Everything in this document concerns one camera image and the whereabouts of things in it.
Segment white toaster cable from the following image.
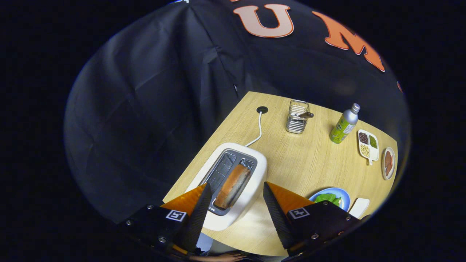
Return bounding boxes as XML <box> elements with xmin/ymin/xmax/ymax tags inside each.
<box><xmin>245</xmin><ymin>111</ymin><xmax>263</xmax><ymax>147</ymax></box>

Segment white divided dish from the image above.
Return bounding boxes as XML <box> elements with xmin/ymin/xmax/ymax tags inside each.
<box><xmin>358</xmin><ymin>129</ymin><xmax>380</xmax><ymax>166</ymax></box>

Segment toasted bread slice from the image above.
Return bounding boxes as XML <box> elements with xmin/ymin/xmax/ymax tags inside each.
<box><xmin>214</xmin><ymin>164</ymin><xmax>252</xmax><ymax>210</ymax></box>

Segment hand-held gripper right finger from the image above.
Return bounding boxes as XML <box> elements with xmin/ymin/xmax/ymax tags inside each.
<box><xmin>263</xmin><ymin>182</ymin><xmax>361</xmax><ymax>257</ymax></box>

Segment white oval plate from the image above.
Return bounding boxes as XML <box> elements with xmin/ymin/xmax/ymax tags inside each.
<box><xmin>382</xmin><ymin>147</ymin><xmax>396</xmax><ymax>180</ymax></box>

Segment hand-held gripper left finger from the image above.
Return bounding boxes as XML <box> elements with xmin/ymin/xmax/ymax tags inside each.
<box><xmin>117</xmin><ymin>183</ymin><xmax>213</xmax><ymax>255</ymax></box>

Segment blue plate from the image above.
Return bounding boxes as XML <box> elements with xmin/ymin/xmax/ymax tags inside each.
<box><xmin>309</xmin><ymin>187</ymin><xmax>351</xmax><ymax>212</ymax></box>

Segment white toaster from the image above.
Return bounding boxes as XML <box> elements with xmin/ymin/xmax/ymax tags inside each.
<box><xmin>185</xmin><ymin>142</ymin><xmax>268</xmax><ymax>231</ymax></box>

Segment green lettuce leaf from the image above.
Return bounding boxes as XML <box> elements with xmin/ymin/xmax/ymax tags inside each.
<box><xmin>314</xmin><ymin>193</ymin><xmax>343</xmax><ymax>208</ymax></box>

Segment white square plate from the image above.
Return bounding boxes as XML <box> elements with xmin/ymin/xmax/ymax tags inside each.
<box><xmin>348</xmin><ymin>198</ymin><xmax>370</xmax><ymax>219</ymax></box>

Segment wire mesh holder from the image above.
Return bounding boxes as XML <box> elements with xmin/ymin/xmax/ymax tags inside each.
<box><xmin>286</xmin><ymin>99</ymin><xmax>310</xmax><ymax>134</ymax></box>

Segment green and silver bottle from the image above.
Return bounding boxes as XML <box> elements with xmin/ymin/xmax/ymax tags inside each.
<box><xmin>329</xmin><ymin>103</ymin><xmax>361</xmax><ymax>144</ymax></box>

